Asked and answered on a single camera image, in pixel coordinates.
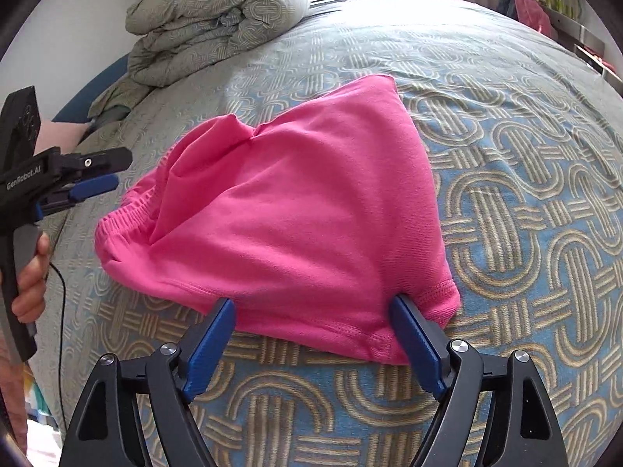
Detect folded patterned duvet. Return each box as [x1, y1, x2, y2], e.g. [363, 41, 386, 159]
[125, 0, 311, 89]

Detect person's left hand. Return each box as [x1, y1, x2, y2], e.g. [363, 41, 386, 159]
[11, 232, 51, 323]

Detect black cable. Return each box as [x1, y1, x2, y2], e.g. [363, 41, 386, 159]
[48, 262, 68, 444]

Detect patterned pillow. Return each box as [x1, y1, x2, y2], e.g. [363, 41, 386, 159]
[88, 75, 157, 130]

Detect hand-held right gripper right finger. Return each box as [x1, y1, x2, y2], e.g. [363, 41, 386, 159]
[388, 293, 570, 467]

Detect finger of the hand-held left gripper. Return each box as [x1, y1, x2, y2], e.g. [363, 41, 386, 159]
[36, 174, 120, 219]
[53, 147, 133, 179]

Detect patterned bed cover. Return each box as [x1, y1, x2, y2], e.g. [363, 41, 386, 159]
[29, 0, 623, 467]

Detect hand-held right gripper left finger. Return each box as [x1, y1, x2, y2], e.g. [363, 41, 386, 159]
[58, 298, 238, 467]

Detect pink bag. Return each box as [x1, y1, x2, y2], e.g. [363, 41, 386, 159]
[512, 0, 552, 36]

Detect pink pants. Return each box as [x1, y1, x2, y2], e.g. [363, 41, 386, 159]
[94, 75, 461, 365]

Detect pink pillow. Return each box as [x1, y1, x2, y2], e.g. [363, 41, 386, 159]
[35, 121, 89, 153]

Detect wooden shelf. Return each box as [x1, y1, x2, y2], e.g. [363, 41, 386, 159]
[545, 5, 623, 91]

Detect blue headboard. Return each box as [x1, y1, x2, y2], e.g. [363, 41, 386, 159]
[51, 51, 130, 123]

